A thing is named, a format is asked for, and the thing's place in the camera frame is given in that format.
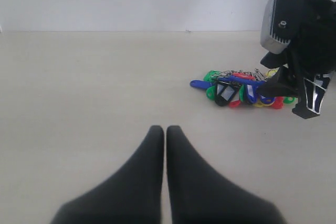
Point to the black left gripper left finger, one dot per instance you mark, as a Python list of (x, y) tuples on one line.
[(131, 195)]

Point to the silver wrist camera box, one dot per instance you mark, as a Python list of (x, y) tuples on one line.
[(268, 39)]

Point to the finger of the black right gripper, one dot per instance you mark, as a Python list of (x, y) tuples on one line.
[(312, 89), (284, 83)]

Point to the colourful key tag bunch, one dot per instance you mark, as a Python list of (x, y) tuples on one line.
[(232, 88)]

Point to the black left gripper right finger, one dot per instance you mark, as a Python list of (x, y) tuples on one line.
[(200, 194)]

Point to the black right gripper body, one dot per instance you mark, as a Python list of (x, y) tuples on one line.
[(310, 27)]

